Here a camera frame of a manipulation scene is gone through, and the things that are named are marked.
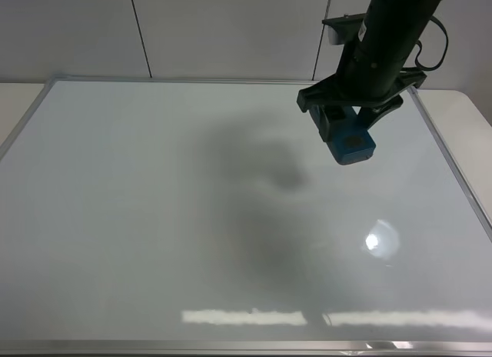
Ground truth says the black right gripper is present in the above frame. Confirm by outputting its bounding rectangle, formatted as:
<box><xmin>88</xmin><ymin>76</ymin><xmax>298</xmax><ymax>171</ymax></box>
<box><xmin>297</xmin><ymin>41</ymin><xmax>427</xmax><ymax>141</ymax></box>

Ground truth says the blue board eraser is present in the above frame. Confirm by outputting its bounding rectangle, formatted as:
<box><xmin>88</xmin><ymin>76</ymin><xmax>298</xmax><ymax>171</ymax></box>
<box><xmin>308</xmin><ymin>105</ymin><xmax>376</xmax><ymax>165</ymax></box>

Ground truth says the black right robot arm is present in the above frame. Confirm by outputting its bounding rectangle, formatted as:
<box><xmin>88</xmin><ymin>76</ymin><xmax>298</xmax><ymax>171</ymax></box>
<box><xmin>297</xmin><ymin>0</ymin><xmax>443</xmax><ymax>138</ymax></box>

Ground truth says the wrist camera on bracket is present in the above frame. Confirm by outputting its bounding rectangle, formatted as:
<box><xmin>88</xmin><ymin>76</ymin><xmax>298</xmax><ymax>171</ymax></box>
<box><xmin>322</xmin><ymin>14</ymin><xmax>365</xmax><ymax>45</ymax></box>

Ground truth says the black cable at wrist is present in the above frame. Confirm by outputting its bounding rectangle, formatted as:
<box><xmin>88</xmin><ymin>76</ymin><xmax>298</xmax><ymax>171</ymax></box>
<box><xmin>413</xmin><ymin>16</ymin><xmax>449</xmax><ymax>72</ymax></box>

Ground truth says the white whiteboard with aluminium frame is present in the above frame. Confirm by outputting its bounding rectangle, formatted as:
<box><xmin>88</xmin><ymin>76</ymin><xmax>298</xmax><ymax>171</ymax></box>
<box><xmin>1</xmin><ymin>78</ymin><xmax>491</xmax><ymax>356</ymax></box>

